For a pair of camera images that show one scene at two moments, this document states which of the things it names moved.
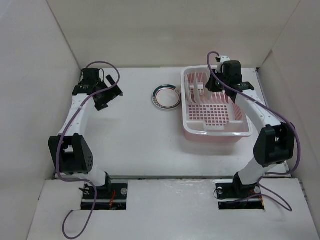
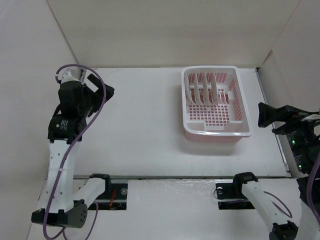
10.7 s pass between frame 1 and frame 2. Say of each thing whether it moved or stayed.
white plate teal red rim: moved
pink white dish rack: stayed
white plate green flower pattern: stayed
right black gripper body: moved
